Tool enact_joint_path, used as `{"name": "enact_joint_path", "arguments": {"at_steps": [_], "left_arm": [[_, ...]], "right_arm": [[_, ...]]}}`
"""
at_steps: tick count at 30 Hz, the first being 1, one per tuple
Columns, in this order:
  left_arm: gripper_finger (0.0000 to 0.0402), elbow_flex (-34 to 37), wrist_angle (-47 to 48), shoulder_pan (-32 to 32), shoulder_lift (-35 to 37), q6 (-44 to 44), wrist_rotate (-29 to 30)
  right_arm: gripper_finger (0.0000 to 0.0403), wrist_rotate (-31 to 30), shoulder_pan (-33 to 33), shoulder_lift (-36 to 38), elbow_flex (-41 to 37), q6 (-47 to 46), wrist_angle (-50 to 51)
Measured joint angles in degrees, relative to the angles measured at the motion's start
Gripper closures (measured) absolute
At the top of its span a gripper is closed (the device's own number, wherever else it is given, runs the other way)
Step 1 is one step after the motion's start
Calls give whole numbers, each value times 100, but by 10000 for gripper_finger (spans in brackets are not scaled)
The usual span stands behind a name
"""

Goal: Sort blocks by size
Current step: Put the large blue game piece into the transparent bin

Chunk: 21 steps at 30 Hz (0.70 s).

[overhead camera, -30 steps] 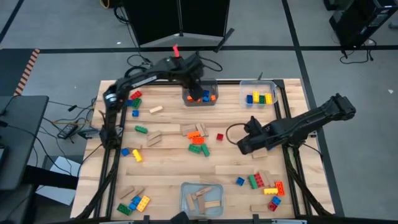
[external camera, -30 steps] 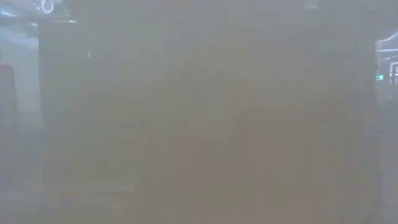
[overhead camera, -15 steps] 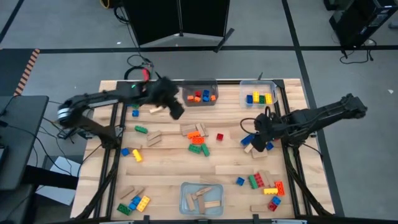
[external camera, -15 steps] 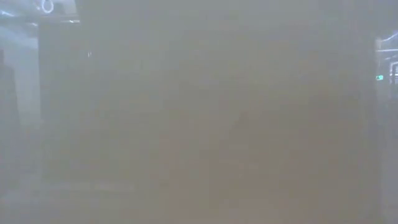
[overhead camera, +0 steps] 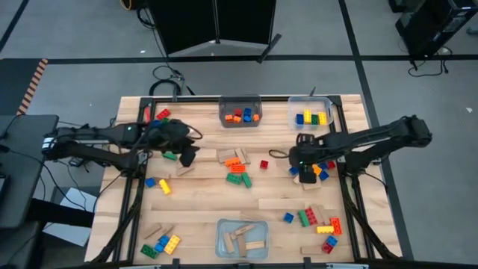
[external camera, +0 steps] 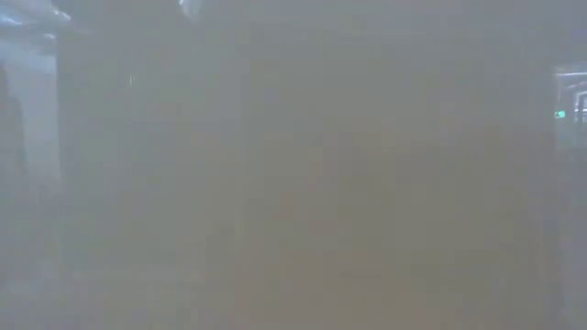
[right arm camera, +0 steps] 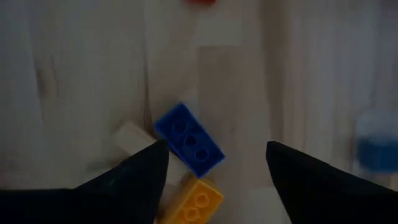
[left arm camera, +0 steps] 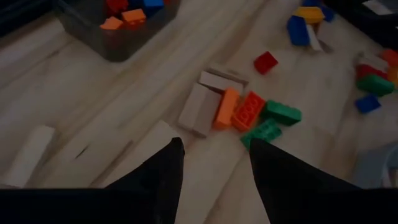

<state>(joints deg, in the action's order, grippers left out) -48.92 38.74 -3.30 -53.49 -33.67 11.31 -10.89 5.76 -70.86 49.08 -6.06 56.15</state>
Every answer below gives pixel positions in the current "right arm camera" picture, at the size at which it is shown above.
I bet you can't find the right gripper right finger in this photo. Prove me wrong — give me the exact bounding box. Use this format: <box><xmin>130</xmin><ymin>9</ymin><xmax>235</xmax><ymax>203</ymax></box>
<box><xmin>266</xmin><ymin>140</ymin><xmax>398</xmax><ymax>224</ymax></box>

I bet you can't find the blue toy brick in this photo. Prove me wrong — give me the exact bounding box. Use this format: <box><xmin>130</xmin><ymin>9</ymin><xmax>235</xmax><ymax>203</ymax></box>
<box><xmin>356</xmin><ymin>138</ymin><xmax>398</xmax><ymax>174</ymax></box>
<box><xmin>154</xmin><ymin>102</ymin><xmax>226</xmax><ymax>180</ymax></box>

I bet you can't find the small red toy brick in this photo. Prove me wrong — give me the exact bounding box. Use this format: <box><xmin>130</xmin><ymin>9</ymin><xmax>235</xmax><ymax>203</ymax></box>
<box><xmin>181</xmin><ymin>0</ymin><xmax>218</xmax><ymax>7</ymax></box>

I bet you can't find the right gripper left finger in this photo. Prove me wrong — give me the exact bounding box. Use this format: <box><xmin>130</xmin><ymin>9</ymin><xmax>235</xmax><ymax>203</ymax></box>
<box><xmin>0</xmin><ymin>139</ymin><xmax>170</xmax><ymax>224</ymax></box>

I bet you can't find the clear plastic bin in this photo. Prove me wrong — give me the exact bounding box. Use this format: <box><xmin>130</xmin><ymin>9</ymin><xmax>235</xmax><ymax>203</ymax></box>
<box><xmin>353</xmin><ymin>108</ymin><xmax>398</xmax><ymax>178</ymax></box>

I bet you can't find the yellow toy brick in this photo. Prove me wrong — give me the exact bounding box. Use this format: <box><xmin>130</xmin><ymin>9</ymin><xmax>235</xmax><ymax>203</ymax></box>
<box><xmin>157</xmin><ymin>179</ymin><xmax>225</xmax><ymax>224</ymax></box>

